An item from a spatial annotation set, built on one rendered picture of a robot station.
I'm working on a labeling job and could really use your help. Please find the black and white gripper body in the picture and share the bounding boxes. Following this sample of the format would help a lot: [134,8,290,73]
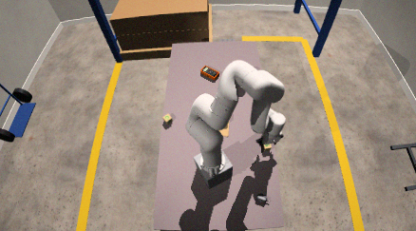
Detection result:
[261,133,281,144]

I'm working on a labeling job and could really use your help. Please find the tan letter block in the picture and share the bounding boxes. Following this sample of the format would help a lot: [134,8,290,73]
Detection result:
[262,144,272,151]
[162,114,173,125]

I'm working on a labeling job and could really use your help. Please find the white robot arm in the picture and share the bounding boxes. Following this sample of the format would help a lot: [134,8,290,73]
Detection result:
[185,60,286,178]

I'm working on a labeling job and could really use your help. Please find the tan square mat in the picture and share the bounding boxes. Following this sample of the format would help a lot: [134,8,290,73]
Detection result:
[219,123,229,137]

